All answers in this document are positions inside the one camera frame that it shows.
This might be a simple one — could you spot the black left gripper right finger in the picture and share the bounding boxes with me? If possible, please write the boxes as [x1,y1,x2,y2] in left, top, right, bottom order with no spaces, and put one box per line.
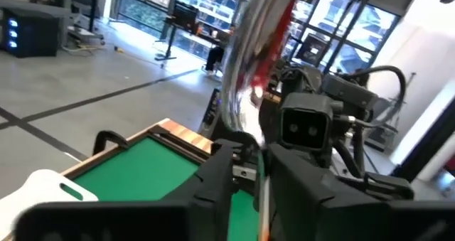
[267,144,455,241]

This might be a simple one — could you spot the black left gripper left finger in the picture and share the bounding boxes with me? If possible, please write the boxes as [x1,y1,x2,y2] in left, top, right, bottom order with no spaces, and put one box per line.
[14,144,236,241]

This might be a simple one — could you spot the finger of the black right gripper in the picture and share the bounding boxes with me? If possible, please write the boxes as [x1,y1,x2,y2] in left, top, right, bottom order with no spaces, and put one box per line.
[365,172,416,203]
[211,130,263,157]

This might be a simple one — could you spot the silver spoon red handle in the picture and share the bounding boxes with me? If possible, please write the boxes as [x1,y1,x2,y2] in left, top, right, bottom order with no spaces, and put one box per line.
[219,0,304,241]

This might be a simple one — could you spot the green table mat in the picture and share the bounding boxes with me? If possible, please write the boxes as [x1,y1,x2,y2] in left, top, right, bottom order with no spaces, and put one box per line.
[73,136,264,241]

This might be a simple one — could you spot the person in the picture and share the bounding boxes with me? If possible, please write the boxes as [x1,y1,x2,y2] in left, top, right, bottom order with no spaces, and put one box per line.
[204,26,235,77]

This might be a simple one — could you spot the black standing desk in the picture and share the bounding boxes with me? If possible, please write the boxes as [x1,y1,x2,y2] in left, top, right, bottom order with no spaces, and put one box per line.
[154,2,200,63]

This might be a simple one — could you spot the white plastic bin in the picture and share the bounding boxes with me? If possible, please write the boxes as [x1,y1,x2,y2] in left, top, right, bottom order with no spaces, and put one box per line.
[0,168,100,231]

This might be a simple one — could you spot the black computer blue lights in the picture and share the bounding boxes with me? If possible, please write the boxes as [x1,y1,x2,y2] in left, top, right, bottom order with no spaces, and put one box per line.
[0,6,62,59]

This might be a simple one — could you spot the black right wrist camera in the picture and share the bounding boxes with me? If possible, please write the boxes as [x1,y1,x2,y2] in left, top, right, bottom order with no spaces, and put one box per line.
[278,92,334,152]

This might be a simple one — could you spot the black cable loop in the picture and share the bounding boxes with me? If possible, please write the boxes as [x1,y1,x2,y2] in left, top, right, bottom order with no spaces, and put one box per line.
[351,65,407,128]

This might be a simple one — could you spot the black clamp handle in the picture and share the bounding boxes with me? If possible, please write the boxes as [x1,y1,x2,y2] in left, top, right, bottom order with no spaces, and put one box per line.
[92,129,129,156]

